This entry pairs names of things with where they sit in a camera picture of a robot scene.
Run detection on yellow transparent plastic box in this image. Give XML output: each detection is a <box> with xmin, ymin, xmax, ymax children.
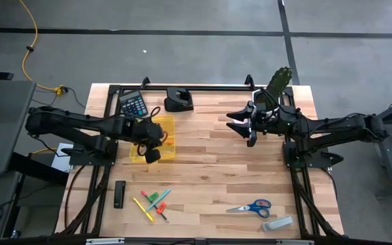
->
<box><xmin>129</xmin><ymin>114</ymin><xmax>177</xmax><ymax>163</ymax></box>

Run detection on black stapler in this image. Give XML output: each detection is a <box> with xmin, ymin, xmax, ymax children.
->
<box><xmin>113</xmin><ymin>180</ymin><xmax>127</xmax><ymax>210</ymax></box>

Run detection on white paper sheet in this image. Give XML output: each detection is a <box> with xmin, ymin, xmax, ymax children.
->
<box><xmin>51</xmin><ymin>142</ymin><xmax>74</xmax><ymax>173</ymax></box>

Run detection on black aluminium table frame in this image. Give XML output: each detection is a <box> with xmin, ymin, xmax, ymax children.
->
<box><xmin>54</xmin><ymin>74</ymin><xmax>345</xmax><ymax>245</ymax></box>

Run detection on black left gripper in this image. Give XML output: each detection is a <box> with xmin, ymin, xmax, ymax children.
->
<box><xmin>133</xmin><ymin>117</ymin><xmax>165</xmax><ymax>165</ymax></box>

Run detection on black calculator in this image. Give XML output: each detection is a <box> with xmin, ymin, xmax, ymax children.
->
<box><xmin>118</xmin><ymin>89</ymin><xmax>149</xmax><ymax>119</ymax></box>

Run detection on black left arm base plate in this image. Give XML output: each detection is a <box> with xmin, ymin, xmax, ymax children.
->
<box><xmin>69</xmin><ymin>139</ymin><xmax>119</xmax><ymax>167</ymax></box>

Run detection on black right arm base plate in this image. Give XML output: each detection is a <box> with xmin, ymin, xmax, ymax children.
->
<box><xmin>282</xmin><ymin>141</ymin><xmax>333</xmax><ymax>169</ymax></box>

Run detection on thin black cable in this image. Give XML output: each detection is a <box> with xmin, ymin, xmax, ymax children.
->
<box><xmin>63</xmin><ymin>165</ymin><xmax>86</xmax><ymax>232</ymax></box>

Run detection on grey stapler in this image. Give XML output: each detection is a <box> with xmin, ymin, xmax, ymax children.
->
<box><xmin>261</xmin><ymin>215</ymin><xmax>294</xmax><ymax>233</ymax></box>

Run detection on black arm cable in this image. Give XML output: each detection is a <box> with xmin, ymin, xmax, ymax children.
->
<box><xmin>137</xmin><ymin>105</ymin><xmax>168</xmax><ymax>157</ymax></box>
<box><xmin>259</xmin><ymin>86</ymin><xmax>301</xmax><ymax>115</ymax></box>

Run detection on black hole punch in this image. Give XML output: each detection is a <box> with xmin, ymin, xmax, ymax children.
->
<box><xmin>163</xmin><ymin>86</ymin><xmax>195</xmax><ymax>113</ymax></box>

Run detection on blue-handled scissors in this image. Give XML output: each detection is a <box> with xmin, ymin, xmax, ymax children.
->
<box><xmin>225</xmin><ymin>198</ymin><xmax>272</xmax><ymax>219</ymax></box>

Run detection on teal pen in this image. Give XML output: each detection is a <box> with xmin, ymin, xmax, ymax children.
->
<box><xmin>144</xmin><ymin>188</ymin><xmax>172</xmax><ymax>212</ymax></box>

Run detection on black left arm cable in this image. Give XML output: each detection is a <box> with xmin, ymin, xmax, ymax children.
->
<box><xmin>137</xmin><ymin>105</ymin><xmax>168</xmax><ymax>157</ymax></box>

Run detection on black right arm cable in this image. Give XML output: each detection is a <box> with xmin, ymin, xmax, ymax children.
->
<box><xmin>259</xmin><ymin>86</ymin><xmax>301</xmax><ymax>115</ymax></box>

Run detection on grey side table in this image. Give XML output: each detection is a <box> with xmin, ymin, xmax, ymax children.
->
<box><xmin>0</xmin><ymin>80</ymin><xmax>37</xmax><ymax>176</ymax></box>

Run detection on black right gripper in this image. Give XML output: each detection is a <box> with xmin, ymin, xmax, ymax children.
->
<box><xmin>225</xmin><ymin>100</ymin><xmax>284</xmax><ymax>148</ymax></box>

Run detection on yellow extension cable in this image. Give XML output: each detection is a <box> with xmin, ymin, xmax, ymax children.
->
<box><xmin>17</xmin><ymin>0</ymin><xmax>66</xmax><ymax>95</ymax></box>

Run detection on green cactus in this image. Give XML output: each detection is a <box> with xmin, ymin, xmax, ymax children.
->
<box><xmin>265</xmin><ymin>66</ymin><xmax>294</xmax><ymax>103</ymax></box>

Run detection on black pen with pink cap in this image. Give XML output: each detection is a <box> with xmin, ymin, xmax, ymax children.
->
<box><xmin>140</xmin><ymin>190</ymin><xmax>169</xmax><ymax>223</ymax></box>

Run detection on yellow pen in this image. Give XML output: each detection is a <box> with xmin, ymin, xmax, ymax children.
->
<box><xmin>133</xmin><ymin>197</ymin><xmax>156</xmax><ymax>224</ymax></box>

